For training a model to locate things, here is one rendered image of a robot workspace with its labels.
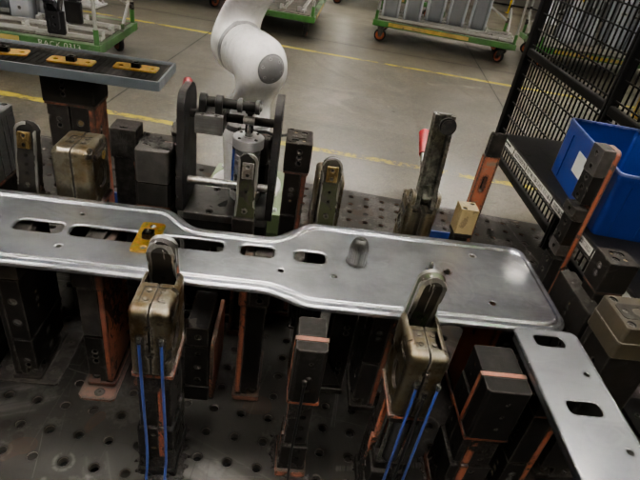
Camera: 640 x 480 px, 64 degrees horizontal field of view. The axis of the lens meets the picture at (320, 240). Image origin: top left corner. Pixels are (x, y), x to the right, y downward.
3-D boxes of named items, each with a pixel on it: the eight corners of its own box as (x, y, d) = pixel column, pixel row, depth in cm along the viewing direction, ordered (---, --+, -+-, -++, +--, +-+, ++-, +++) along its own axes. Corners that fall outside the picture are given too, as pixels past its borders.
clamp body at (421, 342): (346, 519, 80) (395, 364, 61) (343, 451, 90) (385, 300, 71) (403, 523, 81) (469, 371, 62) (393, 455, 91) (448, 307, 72)
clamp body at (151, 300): (124, 483, 80) (104, 317, 61) (146, 417, 90) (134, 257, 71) (184, 488, 81) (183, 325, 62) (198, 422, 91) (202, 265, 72)
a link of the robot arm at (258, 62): (256, 110, 138) (257, 16, 124) (291, 139, 126) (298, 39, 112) (214, 117, 132) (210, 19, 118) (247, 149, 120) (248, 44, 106)
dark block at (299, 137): (266, 314, 116) (286, 141, 93) (269, 294, 122) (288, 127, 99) (288, 316, 116) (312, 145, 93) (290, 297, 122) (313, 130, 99)
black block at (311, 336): (265, 488, 83) (283, 360, 67) (270, 430, 92) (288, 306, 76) (314, 491, 83) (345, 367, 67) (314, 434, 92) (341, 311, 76)
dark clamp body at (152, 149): (130, 316, 110) (116, 151, 89) (147, 278, 121) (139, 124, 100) (181, 322, 111) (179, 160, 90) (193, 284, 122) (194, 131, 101)
